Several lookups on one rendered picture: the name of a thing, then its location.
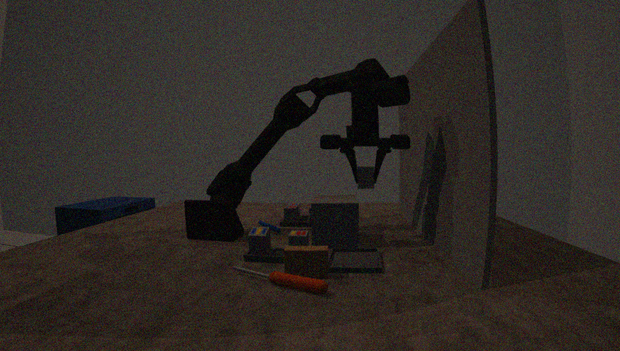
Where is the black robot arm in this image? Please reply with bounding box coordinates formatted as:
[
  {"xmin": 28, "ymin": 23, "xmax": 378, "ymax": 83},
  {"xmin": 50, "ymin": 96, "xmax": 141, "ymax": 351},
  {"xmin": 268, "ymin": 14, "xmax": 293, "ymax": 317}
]
[{"xmin": 206, "ymin": 58, "xmax": 411, "ymax": 209}]

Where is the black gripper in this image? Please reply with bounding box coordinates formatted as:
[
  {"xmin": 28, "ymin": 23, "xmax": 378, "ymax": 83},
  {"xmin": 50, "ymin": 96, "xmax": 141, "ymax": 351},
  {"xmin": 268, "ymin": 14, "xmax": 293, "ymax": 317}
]
[{"xmin": 320, "ymin": 107, "xmax": 410, "ymax": 184}]

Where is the red-handled screwdriver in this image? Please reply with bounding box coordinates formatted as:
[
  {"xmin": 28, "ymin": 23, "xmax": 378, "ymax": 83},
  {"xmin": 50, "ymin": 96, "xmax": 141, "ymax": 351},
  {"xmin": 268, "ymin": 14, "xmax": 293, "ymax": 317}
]
[{"xmin": 233, "ymin": 266, "xmax": 328, "ymax": 295}]

